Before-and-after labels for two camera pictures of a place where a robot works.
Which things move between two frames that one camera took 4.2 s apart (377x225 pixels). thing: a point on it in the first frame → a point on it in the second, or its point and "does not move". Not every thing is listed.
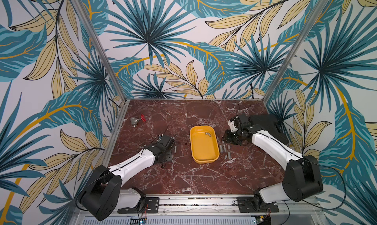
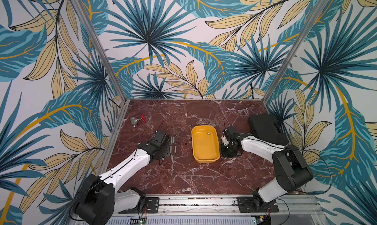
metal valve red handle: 134,121 does not move
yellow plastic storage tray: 204,144 does not move
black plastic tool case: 268,124 does not move
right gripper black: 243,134 → 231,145
